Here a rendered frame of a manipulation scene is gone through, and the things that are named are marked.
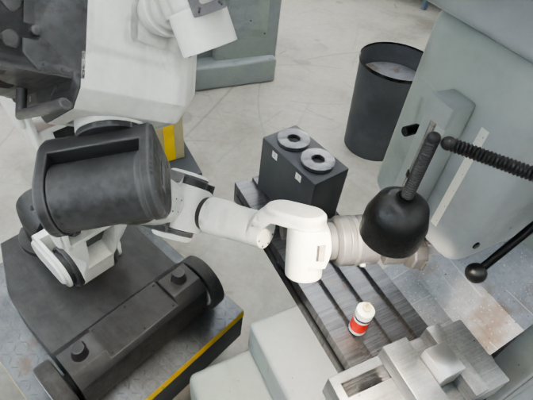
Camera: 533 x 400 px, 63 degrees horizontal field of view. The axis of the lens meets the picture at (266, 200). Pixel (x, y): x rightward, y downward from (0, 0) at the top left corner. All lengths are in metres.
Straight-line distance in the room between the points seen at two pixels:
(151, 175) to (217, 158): 2.27
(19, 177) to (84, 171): 2.31
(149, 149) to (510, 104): 0.42
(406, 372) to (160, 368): 0.87
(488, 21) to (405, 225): 0.22
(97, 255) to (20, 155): 1.73
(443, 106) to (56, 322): 1.25
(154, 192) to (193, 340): 1.09
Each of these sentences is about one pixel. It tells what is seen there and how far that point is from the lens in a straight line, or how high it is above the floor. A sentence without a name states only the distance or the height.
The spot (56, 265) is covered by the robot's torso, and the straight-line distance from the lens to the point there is 1.42.
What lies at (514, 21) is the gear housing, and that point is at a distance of 0.51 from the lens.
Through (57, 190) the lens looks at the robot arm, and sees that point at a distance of 0.57.
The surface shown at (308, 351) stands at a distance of 1.11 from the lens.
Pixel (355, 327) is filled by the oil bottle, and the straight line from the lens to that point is 1.04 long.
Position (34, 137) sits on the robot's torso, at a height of 1.27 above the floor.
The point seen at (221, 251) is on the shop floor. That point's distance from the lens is 2.28.
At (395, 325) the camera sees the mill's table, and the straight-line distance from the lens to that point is 1.11.
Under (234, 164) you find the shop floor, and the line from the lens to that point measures 2.76.
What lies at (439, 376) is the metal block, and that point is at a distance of 0.94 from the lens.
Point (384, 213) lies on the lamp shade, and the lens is 0.47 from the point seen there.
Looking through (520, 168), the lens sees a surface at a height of 1.58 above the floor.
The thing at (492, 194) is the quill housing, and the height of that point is 1.46.
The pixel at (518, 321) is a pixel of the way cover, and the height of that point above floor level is 0.94.
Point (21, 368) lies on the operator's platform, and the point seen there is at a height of 0.40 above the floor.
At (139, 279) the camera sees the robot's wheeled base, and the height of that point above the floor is 0.57.
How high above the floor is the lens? 1.81
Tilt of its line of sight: 45 degrees down
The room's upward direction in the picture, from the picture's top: 8 degrees clockwise
